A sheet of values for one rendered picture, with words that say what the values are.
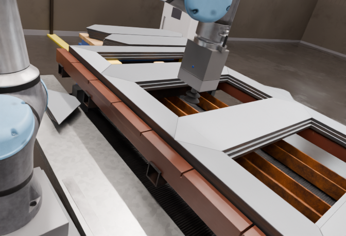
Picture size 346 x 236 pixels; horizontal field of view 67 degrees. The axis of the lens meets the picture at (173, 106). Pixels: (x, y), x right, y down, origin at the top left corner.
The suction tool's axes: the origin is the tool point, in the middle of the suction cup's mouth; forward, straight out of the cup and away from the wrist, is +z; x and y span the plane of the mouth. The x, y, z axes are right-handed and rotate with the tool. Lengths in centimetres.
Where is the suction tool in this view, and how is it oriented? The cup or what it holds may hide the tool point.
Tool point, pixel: (191, 99)
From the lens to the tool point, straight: 69.2
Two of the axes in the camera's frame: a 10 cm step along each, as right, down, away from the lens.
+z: -2.4, 8.6, 4.5
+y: -6.2, -4.9, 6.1
